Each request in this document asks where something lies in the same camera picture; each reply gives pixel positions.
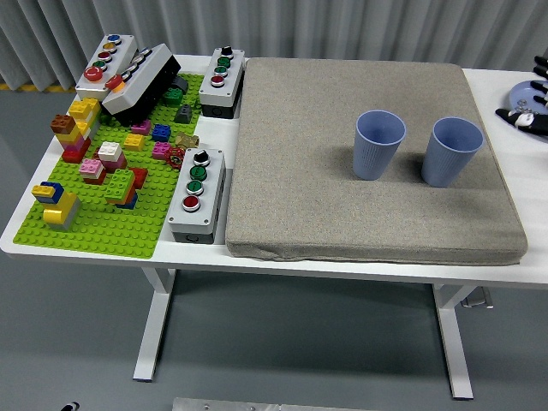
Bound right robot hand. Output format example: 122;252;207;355
495;54;548;138

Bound blue ribbed plastic cup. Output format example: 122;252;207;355
420;116;485;188
352;109;407;182

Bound light blue plate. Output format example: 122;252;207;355
508;80;548;138

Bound white table leg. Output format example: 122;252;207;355
431;283;474;401
132;267;176;382

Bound green studded baseplate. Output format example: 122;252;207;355
12;72;206;260

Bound blue yellow grey brick stack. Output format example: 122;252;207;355
31;181;82;232

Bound green orange red brick stack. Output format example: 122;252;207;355
104;167;149;211

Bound grey-brown fabric mat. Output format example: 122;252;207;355
225;57;528;266

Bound pink white red brick stack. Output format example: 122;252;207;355
78;158;107;186

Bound grey pleated curtain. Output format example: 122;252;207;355
0;0;548;92

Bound four-button grey control box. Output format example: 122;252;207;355
167;147;227;245

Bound brass valve with red handwheel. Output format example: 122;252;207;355
165;132;200;170

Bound brown yellow red brick stack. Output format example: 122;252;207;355
50;113;93;164

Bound yellow white brick stack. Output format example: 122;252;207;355
68;97;102;129

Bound three-button grey control box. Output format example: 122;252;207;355
198;45;247;119

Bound five-button white control box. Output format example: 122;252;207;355
74;33;138;103

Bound yellow floor tape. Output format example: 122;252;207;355
0;83;78;93

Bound green brick with grey arch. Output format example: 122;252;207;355
160;76;192;106

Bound tilted white black control box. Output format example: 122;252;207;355
101;42;182;128

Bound grey metal bracket under table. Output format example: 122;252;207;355
461;287;494;309

